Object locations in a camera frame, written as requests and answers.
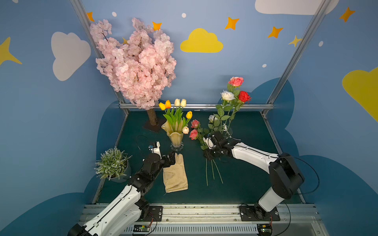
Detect pale pink tulip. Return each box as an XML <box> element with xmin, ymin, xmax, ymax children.
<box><xmin>182</xmin><ymin>126</ymin><xmax>190</xmax><ymax>134</ymax></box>

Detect orange yellow tulip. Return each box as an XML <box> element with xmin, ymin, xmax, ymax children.
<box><xmin>158</xmin><ymin>100</ymin><xmax>177</xmax><ymax>132</ymax></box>

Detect red rose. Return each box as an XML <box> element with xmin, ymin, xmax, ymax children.
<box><xmin>228</xmin><ymin>91</ymin><xmax>251</xmax><ymax>128</ymax></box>

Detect white tulip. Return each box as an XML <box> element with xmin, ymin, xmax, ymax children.
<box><xmin>173</xmin><ymin>98</ymin><xmax>181</xmax><ymax>132</ymax></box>
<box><xmin>176</xmin><ymin>99</ymin><xmax>187</xmax><ymax>131</ymax></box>

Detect pink rose with stem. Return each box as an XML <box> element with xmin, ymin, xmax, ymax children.
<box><xmin>224</xmin><ymin>77</ymin><xmax>244</xmax><ymax>106</ymax></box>

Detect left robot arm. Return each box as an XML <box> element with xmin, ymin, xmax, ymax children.
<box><xmin>68</xmin><ymin>150</ymin><xmax>178</xmax><ymax>236</ymax></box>

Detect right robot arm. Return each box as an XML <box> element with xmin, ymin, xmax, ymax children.
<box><xmin>203</xmin><ymin>131</ymin><xmax>305</xmax><ymax>220</ymax></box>

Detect clear glass vase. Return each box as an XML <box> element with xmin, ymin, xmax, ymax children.
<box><xmin>220</xmin><ymin>125</ymin><xmax>233</xmax><ymax>139</ymax></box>

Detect cream work glove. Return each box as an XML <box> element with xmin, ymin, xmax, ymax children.
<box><xmin>163</xmin><ymin>153</ymin><xmax>189</xmax><ymax>193</ymax></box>

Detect yellow fluted glass vase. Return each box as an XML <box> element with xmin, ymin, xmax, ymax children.
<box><xmin>161</xmin><ymin>121</ymin><xmax>184</xmax><ymax>152</ymax></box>

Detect small potted green plant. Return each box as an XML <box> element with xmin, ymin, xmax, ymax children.
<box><xmin>95</xmin><ymin>147</ymin><xmax>132</xmax><ymax>183</ymax></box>

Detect left circuit board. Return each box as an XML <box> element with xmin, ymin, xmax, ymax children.
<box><xmin>132</xmin><ymin>225</ymin><xmax>151</xmax><ymax>234</ymax></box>

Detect circuit board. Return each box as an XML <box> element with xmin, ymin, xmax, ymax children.
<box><xmin>132</xmin><ymin>225</ymin><xmax>151</xmax><ymax>234</ymax></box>
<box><xmin>257</xmin><ymin>224</ymin><xmax>273</xmax><ymax>236</ymax></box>

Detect pink cherry blossom tree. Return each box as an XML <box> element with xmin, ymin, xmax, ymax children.
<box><xmin>90</xmin><ymin>18</ymin><xmax>177</xmax><ymax>127</ymax></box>

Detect right circuit board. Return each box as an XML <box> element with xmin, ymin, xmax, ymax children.
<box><xmin>257</xmin><ymin>224</ymin><xmax>273</xmax><ymax>236</ymax></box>

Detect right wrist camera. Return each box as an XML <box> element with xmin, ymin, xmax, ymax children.
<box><xmin>203</xmin><ymin>138</ymin><xmax>214</xmax><ymax>149</ymax></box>

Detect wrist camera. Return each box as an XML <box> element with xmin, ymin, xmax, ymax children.
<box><xmin>203</xmin><ymin>138</ymin><xmax>214</xmax><ymax>149</ymax></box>
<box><xmin>148</xmin><ymin>141</ymin><xmax>162</xmax><ymax>159</ymax></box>

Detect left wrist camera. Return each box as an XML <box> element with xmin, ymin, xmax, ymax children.
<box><xmin>148</xmin><ymin>141</ymin><xmax>162</xmax><ymax>159</ymax></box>

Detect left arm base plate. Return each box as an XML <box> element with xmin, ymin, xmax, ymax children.
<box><xmin>138</xmin><ymin>206</ymin><xmax>163</xmax><ymax>222</ymax></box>

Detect front aluminium rail base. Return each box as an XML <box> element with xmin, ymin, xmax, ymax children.
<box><xmin>78</xmin><ymin>204</ymin><xmax>329</xmax><ymax>236</ymax></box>

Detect aluminium back frame rail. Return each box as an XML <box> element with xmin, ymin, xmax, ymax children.
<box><xmin>119</xmin><ymin>103</ymin><xmax>274</xmax><ymax>110</ymax></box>

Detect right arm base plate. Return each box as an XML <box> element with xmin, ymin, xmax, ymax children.
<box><xmin>239</xmin><ymin>205</ymin><xmax>281</xmax><ymax>222</ymax></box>

